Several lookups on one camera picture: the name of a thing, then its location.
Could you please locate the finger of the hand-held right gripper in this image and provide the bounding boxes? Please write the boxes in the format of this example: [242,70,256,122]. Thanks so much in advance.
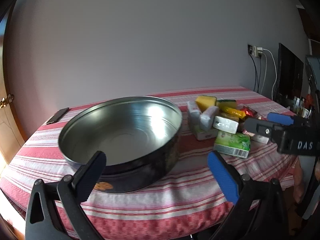
[244,117,288,140]
[267,112,310,127]

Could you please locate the yellow green sponge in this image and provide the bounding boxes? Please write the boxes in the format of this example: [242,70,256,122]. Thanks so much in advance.
[217,99,237,109]
[195,95,218,111]

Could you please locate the wooden door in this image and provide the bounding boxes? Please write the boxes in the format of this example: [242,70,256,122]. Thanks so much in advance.
[0,12,27,160]

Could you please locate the black smartphone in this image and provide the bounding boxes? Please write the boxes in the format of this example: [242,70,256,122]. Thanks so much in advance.
[46,107,70,125]

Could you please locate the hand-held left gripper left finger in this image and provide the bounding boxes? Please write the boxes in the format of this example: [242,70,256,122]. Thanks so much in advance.
[25,151,107,240]

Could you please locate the red foil snack packet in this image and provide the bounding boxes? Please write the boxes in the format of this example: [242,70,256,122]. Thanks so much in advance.
[241,106,260,119]

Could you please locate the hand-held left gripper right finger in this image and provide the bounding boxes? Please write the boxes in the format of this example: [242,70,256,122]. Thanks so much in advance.
[207,151,292,240]

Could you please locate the person's right hand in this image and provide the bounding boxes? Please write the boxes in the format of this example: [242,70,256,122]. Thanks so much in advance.
[292,159,304,203]

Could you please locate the white green print tissue pack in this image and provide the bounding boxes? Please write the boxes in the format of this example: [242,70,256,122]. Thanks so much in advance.
[194,125,218,141]

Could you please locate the yellow snack packet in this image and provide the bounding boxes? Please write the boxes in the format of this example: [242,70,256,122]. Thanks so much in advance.
[220,106,247,118]

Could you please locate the round metal tin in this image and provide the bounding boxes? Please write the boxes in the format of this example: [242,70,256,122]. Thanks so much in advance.
[58,96,183,194]

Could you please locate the thick white cable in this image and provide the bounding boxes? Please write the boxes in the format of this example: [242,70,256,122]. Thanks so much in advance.
[262,48,278,99]

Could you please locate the thin white cable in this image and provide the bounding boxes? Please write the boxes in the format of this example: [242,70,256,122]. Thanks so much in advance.
[262,54,267,94]

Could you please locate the brass door fitting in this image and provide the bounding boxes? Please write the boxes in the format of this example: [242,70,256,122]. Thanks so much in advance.
[0,94,15,109]

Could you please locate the cluster of bottles and jars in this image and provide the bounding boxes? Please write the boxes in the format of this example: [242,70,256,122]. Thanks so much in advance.
[285,95,316,118]

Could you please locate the black monitor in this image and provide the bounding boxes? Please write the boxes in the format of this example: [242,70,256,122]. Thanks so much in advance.
[275,43,304,110]

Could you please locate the red white striped tablecloth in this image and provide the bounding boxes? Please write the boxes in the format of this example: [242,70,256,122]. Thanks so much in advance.
[0,86,300,240]

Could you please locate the wooden cabinet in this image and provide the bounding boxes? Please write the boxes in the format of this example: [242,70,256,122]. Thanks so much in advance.
[296,4,320,55]

